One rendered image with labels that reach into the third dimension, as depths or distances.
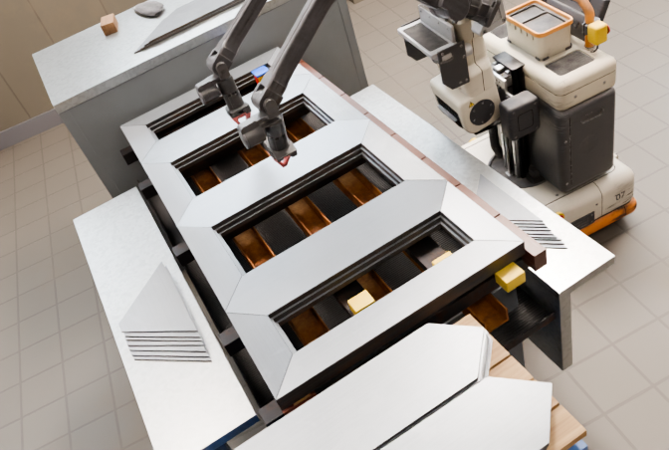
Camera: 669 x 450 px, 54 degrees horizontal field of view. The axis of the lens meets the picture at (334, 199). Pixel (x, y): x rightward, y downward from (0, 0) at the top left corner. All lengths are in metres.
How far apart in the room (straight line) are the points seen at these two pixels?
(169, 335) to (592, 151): 1.65
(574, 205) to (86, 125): 1.96
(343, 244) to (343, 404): 0.49
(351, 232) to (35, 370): 1.93
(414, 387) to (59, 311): 2.35
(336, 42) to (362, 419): 1.96
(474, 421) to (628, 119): 2.32
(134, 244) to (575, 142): 1.62
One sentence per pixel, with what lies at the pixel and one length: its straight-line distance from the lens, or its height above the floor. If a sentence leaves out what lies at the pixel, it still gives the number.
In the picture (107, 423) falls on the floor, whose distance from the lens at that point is 2.98.
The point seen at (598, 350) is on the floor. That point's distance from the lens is 2.61.
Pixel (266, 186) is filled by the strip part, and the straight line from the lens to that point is 2.15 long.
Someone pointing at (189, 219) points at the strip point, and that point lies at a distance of 2.17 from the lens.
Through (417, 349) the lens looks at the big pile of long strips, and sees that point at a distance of 1.61.
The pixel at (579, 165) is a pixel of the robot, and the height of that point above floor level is 0.41.
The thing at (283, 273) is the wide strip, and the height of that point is 0.86.
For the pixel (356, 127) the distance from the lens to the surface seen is 2.27.
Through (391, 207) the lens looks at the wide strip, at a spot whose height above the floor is 0.86.
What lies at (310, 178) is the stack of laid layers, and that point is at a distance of 2.15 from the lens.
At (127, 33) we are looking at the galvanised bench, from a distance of 3.10.
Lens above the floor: 2.16
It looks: 40 degrees down
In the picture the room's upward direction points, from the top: 19 degrees counter-clockwise
